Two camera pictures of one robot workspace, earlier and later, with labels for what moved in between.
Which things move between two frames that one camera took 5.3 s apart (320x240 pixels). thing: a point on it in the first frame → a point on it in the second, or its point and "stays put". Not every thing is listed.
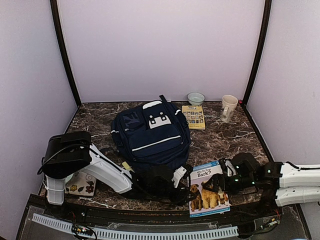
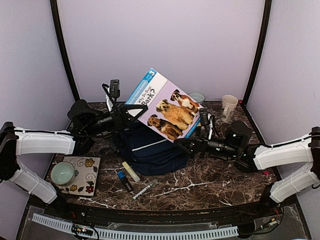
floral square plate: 81,183 stays put
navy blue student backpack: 151,133 stays put
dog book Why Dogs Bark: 203,201 → 170,112
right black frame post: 263,42 stays put
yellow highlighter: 125,165 stays put
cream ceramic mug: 229,103 stays put
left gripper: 182,191 → 119,116
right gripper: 220,183 → 200,144
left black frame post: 54,10 stays put
